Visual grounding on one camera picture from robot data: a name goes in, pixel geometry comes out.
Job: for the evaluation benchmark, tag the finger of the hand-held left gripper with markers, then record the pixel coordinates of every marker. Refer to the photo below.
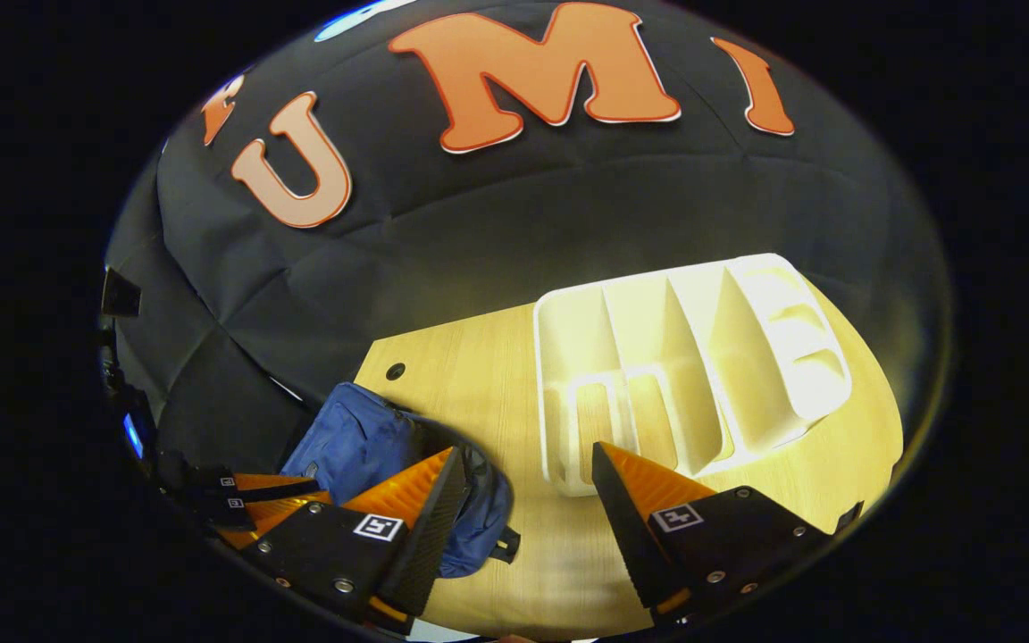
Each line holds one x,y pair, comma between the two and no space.
255,489
246,522

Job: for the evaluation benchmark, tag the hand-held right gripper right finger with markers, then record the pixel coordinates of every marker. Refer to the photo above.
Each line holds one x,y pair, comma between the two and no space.
626,527

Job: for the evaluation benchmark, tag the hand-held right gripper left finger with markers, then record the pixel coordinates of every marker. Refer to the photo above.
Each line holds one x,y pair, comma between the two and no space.
430,536

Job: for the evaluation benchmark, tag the blue schoolbag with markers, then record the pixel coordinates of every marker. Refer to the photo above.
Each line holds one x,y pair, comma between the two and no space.
354,438

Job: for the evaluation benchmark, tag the white bookshelf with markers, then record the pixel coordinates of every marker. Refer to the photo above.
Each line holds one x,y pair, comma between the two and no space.
773,357

